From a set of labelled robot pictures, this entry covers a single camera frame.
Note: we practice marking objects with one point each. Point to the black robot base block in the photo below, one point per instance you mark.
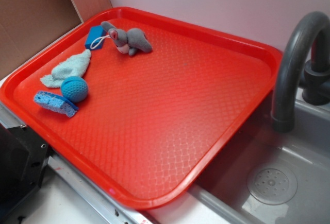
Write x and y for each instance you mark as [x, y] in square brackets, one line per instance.
[24, 156]

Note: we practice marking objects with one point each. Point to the blue rectangular block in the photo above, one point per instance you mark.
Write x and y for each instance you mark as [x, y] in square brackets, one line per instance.
[95, 38]

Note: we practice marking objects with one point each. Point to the red plastic tray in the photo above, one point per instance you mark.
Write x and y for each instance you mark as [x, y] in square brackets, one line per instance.
[152, 122]

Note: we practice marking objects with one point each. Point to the grey plush rabbit toy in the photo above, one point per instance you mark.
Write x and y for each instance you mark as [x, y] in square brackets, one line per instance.
[127, 42]

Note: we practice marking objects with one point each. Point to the blue dimpled ball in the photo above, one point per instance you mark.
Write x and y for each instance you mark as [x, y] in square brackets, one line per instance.
[74, 88]

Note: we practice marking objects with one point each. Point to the light blue cloth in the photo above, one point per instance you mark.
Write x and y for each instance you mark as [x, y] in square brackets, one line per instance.
[76, 65]

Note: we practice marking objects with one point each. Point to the blue sponge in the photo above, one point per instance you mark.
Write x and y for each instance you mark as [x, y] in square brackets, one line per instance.
[55, 103]

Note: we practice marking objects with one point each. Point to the grey plastic sink basin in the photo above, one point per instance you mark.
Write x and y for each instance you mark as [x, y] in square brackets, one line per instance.
[222, 185]

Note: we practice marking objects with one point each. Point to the sink drain strainer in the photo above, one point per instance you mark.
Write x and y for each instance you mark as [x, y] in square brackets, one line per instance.
[272, 185]

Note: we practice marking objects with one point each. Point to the grey curved faucet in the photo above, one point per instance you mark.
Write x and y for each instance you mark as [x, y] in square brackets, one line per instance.
[305, 64]

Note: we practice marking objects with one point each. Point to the brown cardboard panel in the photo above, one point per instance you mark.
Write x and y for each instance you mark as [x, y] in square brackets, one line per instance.
[29, 26]

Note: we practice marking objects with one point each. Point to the aluminium frame rail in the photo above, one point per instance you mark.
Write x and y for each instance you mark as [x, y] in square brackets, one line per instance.
[66, 196]

